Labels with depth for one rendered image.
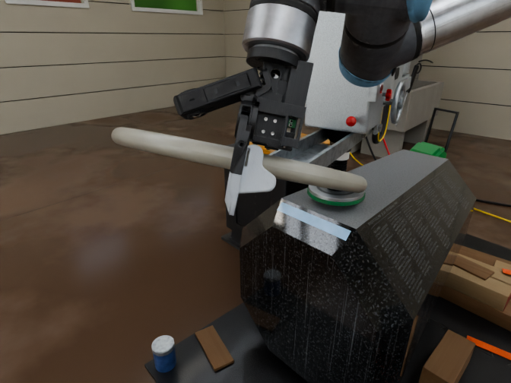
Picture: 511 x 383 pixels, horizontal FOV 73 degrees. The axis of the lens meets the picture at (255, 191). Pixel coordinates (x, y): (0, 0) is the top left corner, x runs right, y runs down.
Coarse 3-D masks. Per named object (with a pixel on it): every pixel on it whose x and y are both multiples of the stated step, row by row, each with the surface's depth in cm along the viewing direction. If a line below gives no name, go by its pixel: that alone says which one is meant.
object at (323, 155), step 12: (324, 132) 122; (300, 144) 106; (312, 144) 114; (324, 144) 118; (336, 144) 101; (348, 144) 112; (276, 156) 93; (288, 156) 100; (300, 156) 105; (312, 156) 105; (324, 156) 94; (336, 156) 103
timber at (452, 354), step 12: (444, 336) 161; (456, 336) 161; (444, 348) 154; (456, 348) 154; (468, 348) 154; (432, 360) 149; (444, 360) 149; (456, 360) 149; (468, 360) 157; (432, 372) 143; (444, 372) 143; (456, 372) 143
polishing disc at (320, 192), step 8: (312, 192) 129; (320, 192) 128; (328, 192) 128; (336, 192) 128; (344, 192) 128; (352, 192) 128; (360, 192) 128; (328, 200) 124; (336, 200) 123; (344, 200) 123; (352, 200) 124
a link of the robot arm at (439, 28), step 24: (456, 0) 50; (480, 0) 50; (504, 0) 51; (432, 24) 51; (456, 24) 51; (480, 24) 52; (360, 48) 49; (384, 48) 48; (408, 48) 52; (432, 48) 54; (360, 72) 54; (384, 72) 55
